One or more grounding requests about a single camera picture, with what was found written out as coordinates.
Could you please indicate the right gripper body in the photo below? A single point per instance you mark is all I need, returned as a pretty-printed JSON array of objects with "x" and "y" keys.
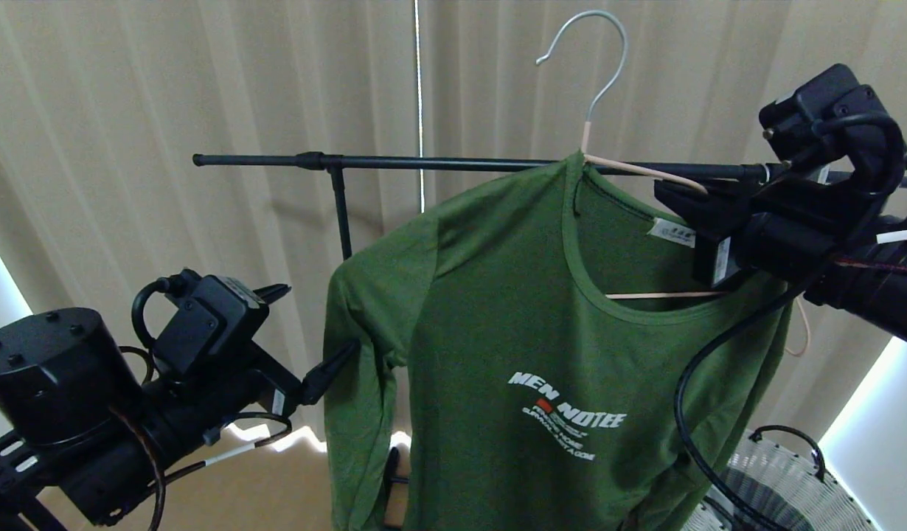
[{"x": 778, "y": 236}]

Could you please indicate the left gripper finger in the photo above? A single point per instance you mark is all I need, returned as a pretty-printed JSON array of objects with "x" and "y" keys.
[
  {"x": 273, "y": 293},
  {"x": 324, "y": 376}
]

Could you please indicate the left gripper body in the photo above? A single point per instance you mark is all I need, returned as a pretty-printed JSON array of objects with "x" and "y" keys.
[{"x": 225, "y": 405}]

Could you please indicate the green printed shirt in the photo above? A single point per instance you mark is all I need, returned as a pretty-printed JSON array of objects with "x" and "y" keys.
[{"x": 498, "y": 310}]

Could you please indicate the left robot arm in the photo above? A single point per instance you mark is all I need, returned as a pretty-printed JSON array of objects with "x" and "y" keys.
[{"x": 48, "y": 369}]

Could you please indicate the black clothes rack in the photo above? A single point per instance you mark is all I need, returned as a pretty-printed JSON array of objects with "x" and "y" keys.
[{"x": 424, "y": 162}]

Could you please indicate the white laundry basket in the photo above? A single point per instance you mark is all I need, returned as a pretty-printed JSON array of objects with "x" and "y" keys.
[{"x": 793, "y": 479}]

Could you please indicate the beige curtain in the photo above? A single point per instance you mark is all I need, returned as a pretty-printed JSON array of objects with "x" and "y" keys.
[{"x": 166, "y": 110}]

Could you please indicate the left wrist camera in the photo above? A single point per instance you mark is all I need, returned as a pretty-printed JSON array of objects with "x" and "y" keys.
[{"x": 210, "y": 324}]

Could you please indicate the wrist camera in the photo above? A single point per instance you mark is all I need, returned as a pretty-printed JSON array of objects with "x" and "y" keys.
[
  {"x": 210, "y": 324},
  {"x": 822, "y": 103}
]

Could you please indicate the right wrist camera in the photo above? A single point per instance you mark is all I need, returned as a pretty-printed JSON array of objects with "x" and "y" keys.
[{"x": 822, "y": 103}]

